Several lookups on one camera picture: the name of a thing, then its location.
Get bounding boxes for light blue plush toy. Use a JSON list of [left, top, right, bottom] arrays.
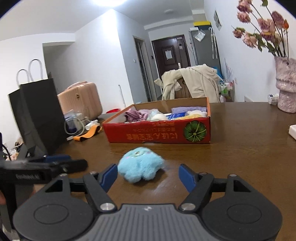
[[117, 147, 165, 183]]

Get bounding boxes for blue tissue packet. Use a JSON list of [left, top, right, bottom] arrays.
[[167, 112, 186, 121]]

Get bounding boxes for red orange cardboard box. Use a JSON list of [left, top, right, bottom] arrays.
[[102, 97, 211, 144]]

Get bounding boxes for white small bottle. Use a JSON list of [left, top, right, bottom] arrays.
[[85, 120, 100, 131]]

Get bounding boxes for white yellow plush toy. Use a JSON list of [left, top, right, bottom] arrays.
[[176, 110, 208, 120]]

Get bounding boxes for black paper bag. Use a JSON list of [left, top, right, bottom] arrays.
[[9, 59, 67, 157]]

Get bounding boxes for magenta satin cloth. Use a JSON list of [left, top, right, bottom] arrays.
[[125, 108, 149, 122]]

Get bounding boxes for purple checked pillow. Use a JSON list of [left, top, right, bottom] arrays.
[[171, 106, 207, 114]]

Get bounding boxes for red bucket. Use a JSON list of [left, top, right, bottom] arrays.
[[106, 108, 121, 113]]

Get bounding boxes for light pink folded cloth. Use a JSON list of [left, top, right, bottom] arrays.
[[147, 109, 168, 121]]

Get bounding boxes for white mop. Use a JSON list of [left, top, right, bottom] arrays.
[[118, 84, 126, 108]]

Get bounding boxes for brown wooden chair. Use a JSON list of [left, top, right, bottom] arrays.
[[175, 78, 192, 99]]

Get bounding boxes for pink suitcase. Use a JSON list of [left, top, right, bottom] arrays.
[[57, 81, 103, 120]]

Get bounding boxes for white storage rack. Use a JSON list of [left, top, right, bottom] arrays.
[[217, 59, 236, 103]]

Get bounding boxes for beige coat on chair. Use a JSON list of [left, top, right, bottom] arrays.
[[154, 64, 222, 103]]

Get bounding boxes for white box on table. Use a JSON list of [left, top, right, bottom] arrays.
[[288, 125, 296, 140]]

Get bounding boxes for small white jar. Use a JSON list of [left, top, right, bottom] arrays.
[[267, 93, 279, 105]]

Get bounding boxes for dark brown entrance door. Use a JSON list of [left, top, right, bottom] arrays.
[[152, 35, 191, 77]]

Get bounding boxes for pink textured vase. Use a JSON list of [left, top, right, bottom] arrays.
[[274, 57, 296, 113]]

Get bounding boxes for grey refrigerator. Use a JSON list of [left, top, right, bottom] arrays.
[[189, 25, 221, 75]]

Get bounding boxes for yellow box on refrigerator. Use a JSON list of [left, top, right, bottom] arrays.
[[193, 21, 211, 27]]

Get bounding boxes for pink artificial flowers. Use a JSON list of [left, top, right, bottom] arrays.
[[232, 1, 290, 58]]

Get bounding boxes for orange strap tool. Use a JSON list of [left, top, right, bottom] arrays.
[[73, 125, 102, 142]]

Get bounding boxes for white cable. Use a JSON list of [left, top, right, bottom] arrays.
[[63, 116, 87, 141]]

